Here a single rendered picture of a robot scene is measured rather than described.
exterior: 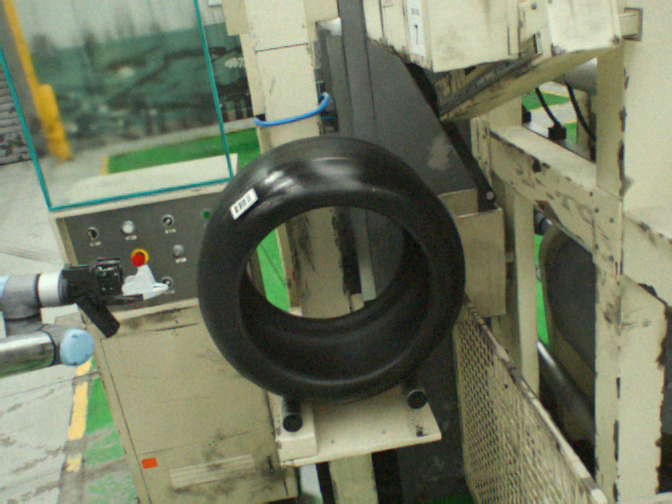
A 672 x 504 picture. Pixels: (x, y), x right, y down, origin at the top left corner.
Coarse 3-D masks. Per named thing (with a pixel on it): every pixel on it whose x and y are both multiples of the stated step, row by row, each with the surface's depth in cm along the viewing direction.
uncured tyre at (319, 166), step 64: (256, 192) 132; (320, 192) 131; (384, 192) 132; (448, 256) 139; (256, 320) 168; (320, 320) 173; (384, 320) 173; (448, 320) 145; (256, 384) 149; (320, 384) 146; (384, 384) 148
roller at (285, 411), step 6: (282, 402) 154; (288, 402) 152; (294, 402) 152; (300, 402) 154; (282, 408) 152; (288, 408) 150; (294, 408) 150; (300, 408) 152; (282, 414) 150; (288, 414) 148; (294, 414) 148; (300, 414) 149; (282, 420) 148; (288, 420) 148; (294, 420) 148; (300, 420) 148; (282, 426) 148; (288, 426) 148; (294, 426) 148; (300, 426) 149
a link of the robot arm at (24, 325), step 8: (40, 312) 145; (8, 320) 141; (16, 320) 141; (24, 320) 142; (32, 320) 143; (40, 320) 145; (8, 328) 142; (16, 328) 141; (24, 328) 142; (32, 328) 141; (8, 336) 142
